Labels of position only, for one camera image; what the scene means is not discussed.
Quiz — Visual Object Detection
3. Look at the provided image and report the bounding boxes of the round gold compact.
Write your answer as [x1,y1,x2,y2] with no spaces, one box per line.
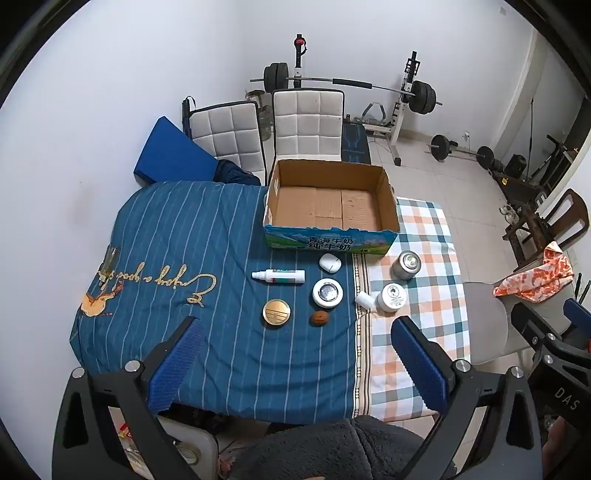
[263,299,293,328]

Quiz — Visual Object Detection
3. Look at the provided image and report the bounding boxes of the white labelled jar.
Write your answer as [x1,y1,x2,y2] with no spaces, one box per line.
[375,283,407,313]

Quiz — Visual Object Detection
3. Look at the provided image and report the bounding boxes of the blue striped blanket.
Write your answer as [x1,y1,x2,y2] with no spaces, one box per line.
[69,181,370,423]

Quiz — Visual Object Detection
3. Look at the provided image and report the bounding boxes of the short barbell with black plates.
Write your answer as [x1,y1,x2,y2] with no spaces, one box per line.
[427,134,495,169]

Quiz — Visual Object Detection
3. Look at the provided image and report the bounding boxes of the grey upholstered chair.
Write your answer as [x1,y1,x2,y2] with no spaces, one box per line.
[462,281,532,365]

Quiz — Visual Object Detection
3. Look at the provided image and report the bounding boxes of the white padded chair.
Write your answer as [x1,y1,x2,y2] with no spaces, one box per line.
[271,89,346,163]
[189,102,267,185]

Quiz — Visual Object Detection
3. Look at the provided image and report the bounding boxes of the grey fleece clothing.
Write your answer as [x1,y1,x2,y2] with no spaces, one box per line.
[228,415,428,480]

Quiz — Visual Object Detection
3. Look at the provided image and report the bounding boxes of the silver metal can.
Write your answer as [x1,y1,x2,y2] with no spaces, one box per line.
[392,251,422,281]

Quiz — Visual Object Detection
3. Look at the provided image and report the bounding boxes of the black weight bench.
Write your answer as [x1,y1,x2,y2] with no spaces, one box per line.
[341,117,372,164]

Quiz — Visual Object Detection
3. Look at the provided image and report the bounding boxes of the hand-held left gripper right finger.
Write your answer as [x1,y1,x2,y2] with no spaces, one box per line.
[390,316,543,480]

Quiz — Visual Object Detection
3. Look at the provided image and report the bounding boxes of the orange patterned cloth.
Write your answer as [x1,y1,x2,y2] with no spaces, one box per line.
[493,241,575,303]

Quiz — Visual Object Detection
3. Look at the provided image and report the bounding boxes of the grey plastic stool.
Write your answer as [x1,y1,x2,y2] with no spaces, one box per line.
[108,406,220,480]

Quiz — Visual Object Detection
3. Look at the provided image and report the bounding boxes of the blue foam mat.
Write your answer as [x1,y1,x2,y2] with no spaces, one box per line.
[133,115,219,186]

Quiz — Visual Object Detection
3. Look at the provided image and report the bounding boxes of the brown wooden chair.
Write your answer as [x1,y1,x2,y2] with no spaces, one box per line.
[503,188,589,273]

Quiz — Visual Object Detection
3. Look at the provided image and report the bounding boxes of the white barbell rack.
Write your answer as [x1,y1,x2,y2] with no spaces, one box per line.
[286,34,421,167]

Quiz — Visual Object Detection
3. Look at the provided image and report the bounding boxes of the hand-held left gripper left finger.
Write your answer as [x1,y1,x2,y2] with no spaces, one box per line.
[51,316,206,480]

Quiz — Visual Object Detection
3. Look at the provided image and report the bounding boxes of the black folded stand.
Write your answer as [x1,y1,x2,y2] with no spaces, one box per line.
[181,96,197,137]

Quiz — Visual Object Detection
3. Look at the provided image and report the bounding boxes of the round white tin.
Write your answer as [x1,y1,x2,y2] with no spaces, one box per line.
[312,279,344,309]

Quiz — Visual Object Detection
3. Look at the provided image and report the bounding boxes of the dark blue garment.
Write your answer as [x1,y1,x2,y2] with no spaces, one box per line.
[213,159,262,186]

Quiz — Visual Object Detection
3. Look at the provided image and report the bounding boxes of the black exercise machine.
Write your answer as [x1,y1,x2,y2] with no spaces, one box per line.
[489,97,585,208]

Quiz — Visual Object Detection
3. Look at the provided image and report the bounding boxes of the person's right hand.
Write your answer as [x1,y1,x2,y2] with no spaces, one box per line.
[543,415,570,468]

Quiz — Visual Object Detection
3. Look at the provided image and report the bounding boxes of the orange blue checkered cloth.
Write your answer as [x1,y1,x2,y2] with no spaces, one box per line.
[353,198,472,423]

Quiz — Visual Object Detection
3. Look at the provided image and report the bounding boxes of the long barbell with black plates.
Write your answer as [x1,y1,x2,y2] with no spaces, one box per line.
[250,62,444,116]

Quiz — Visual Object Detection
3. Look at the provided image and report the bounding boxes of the printed cardboard box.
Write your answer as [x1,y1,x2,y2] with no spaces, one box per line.
[263,159,400,254]

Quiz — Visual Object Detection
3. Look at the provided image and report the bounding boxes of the white spray bottle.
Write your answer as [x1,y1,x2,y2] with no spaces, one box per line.
[252,269,306,285]

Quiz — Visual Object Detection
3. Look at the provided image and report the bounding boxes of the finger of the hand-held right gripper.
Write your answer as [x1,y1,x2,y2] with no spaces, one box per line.
[564,298,591,335]
[510,302,564,352]

